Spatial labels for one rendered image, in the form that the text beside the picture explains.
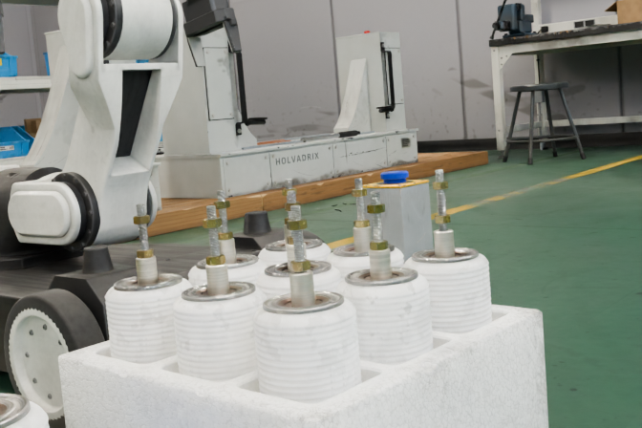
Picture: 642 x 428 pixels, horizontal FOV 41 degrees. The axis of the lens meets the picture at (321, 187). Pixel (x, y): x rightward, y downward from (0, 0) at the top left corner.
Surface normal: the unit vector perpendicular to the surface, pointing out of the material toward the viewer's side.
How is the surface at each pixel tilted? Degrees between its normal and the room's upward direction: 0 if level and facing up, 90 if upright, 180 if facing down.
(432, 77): 90
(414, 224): 90
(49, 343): 90
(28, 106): 90
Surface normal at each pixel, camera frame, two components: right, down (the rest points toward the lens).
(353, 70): -0.62, -0.26
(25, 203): -0.63, 0.12
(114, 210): 0.76, 0.27
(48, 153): 0.77, 0.00
